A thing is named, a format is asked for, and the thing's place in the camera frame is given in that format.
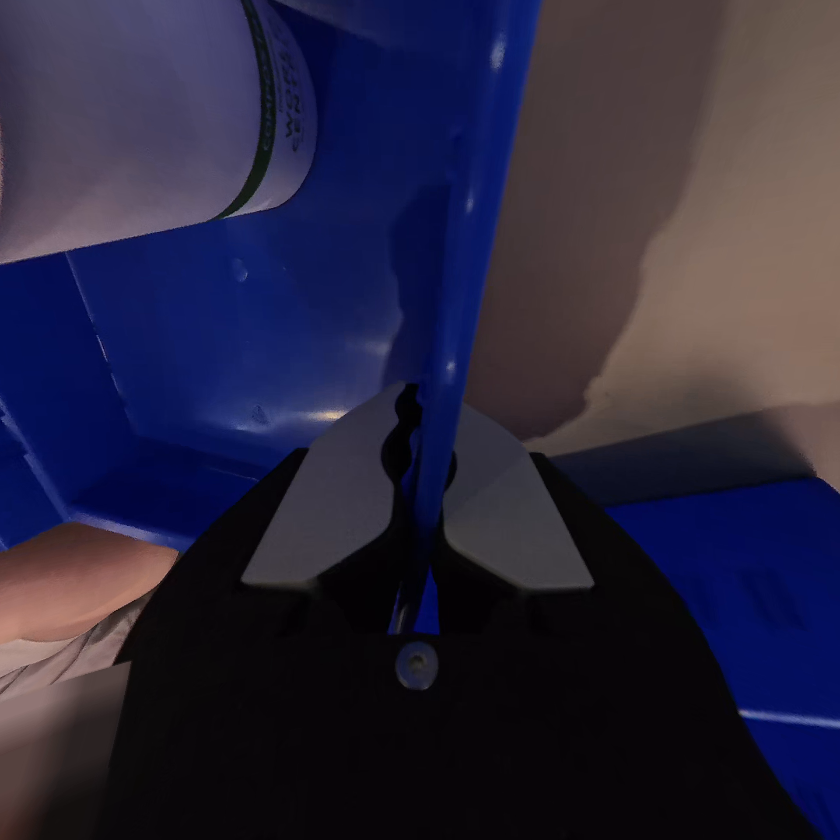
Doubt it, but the person's grey clothing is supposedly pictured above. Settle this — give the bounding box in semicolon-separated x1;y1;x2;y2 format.
0;600;148;700

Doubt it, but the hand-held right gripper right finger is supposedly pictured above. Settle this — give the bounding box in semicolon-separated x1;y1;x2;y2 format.
433;400;593;634

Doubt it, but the blue plastic bin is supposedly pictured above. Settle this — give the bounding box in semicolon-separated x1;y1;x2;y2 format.
0;0;546;637
602;476;840;840

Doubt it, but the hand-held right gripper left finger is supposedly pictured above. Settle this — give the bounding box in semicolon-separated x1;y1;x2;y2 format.
239;382;422;634

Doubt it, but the white paper cup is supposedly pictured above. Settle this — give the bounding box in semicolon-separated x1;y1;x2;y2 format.
0;0;320;265

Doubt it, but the person's right forearm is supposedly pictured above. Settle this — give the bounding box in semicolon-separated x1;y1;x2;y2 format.
0;524;181;645

